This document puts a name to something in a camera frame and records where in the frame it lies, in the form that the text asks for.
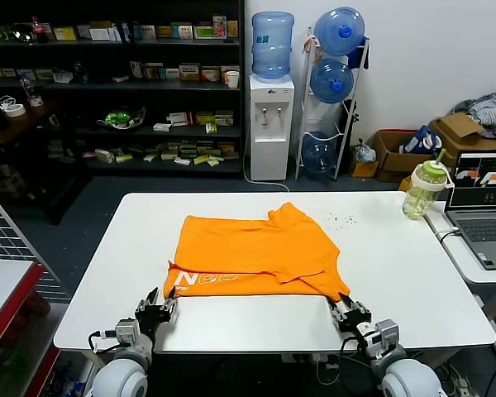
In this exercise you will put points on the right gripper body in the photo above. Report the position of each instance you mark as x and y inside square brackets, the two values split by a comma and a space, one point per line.
[353, 318]

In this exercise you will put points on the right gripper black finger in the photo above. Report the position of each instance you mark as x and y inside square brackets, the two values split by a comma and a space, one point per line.
[333, 308]
[347, 301]

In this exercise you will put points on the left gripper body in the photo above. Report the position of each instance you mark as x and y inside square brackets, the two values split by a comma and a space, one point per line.
[153, 316]

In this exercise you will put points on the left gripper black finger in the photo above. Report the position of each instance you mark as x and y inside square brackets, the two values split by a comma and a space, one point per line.
[171, 298]
[153, 298]

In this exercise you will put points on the orange t-shirt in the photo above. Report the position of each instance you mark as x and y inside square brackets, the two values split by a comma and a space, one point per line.
[252, 248]

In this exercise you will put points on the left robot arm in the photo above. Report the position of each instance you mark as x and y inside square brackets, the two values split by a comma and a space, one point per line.
[122, 376]

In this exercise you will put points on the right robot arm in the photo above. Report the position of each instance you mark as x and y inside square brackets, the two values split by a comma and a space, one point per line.
[405, 378]

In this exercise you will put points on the pile of striped clothes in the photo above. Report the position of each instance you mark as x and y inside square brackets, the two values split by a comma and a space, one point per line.
[489, 109]

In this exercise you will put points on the white table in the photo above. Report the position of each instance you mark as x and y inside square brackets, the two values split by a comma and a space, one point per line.
[397, 269]

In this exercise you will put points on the white side desk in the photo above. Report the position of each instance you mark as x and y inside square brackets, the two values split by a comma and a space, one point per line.
[467, 264]

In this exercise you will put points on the green lid drinking bottle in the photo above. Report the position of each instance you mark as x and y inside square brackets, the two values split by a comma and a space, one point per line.
[421, 194]

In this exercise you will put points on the small cardboard box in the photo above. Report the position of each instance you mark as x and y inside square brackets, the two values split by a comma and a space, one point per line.
[365, 170]

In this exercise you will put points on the red and white cart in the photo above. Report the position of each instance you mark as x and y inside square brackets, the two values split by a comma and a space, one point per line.
[8, 289]

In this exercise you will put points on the cardboard box with red edge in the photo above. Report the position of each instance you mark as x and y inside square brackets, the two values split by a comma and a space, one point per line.
[390, 161]

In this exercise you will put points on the crumpled plastic bag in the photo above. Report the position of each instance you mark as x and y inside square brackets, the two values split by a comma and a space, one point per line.
[364, 153]

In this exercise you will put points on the grey laptop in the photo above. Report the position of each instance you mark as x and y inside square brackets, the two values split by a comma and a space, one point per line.
[485, 231]

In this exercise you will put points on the small white flat box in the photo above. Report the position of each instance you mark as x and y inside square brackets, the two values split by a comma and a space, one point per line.
[162, 127]

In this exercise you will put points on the blue shopping bag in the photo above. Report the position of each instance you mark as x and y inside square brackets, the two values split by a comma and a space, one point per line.
[417, 142]

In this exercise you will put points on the white water dispenser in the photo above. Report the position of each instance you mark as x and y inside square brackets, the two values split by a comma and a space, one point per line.
[270, 124]

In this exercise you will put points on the large open cardboard box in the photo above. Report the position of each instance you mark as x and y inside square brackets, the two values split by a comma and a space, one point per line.
[459, 128]

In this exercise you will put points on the black shelf unit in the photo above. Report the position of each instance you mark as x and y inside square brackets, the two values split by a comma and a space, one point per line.
[107, 89]

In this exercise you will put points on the brown wooden table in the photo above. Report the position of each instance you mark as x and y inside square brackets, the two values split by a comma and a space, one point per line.
[25, 122]

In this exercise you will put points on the white box orange print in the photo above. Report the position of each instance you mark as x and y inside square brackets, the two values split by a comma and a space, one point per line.
[210, 75]

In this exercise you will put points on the beige medicine box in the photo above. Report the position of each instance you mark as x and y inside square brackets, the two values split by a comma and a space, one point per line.
[189, 72]

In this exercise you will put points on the white paper cup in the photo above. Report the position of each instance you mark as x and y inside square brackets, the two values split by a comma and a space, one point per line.
[232, 79]

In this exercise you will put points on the white tape roll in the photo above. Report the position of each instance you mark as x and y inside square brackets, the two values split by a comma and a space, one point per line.
[15, 111]

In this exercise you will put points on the blue glass bottle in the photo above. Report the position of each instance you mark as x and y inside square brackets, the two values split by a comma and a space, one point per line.
[79, 72]

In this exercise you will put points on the clear plastic bottle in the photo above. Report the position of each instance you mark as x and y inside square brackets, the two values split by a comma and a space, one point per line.
[27, 89]

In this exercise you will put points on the blue water jug with label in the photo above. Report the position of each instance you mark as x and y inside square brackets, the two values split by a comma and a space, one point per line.
[273, 45]

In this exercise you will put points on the green and white box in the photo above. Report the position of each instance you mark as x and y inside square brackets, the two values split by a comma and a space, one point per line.
[203, 33]

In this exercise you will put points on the pink and green box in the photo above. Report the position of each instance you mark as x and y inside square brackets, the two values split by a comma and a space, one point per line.
[220, 28]

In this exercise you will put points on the yellow orange box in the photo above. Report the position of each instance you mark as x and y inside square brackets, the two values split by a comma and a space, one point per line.
[232, 30]

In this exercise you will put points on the yellow label box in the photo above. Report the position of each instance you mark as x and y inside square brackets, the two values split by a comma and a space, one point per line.
[65, 34]

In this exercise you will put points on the cola bottle red cap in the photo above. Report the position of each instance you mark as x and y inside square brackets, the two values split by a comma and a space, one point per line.
[40, 32]

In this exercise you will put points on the shiny metal bowl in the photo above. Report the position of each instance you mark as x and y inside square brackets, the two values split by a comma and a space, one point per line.
[22, 33]

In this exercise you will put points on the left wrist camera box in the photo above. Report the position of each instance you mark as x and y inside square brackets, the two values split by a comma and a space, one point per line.
[126, 331]

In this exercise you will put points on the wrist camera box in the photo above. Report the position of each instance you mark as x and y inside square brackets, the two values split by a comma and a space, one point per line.
[384, 333]
[126, 331]

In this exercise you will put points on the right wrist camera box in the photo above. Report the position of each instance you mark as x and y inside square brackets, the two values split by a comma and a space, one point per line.
[384, 333]

